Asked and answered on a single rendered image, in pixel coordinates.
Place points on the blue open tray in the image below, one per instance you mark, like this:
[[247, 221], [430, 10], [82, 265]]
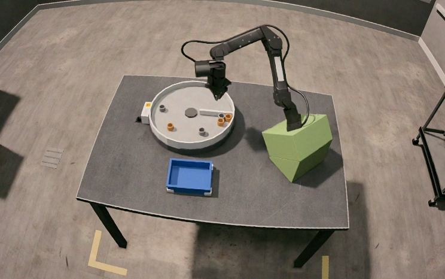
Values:
[[190, 176]]

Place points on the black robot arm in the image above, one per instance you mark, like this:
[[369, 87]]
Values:
[[273, 46]]

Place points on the white round turntable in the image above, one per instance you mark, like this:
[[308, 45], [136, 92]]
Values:
[[182, 103]]

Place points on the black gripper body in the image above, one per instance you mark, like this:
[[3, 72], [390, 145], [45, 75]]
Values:
[[218, 85]]

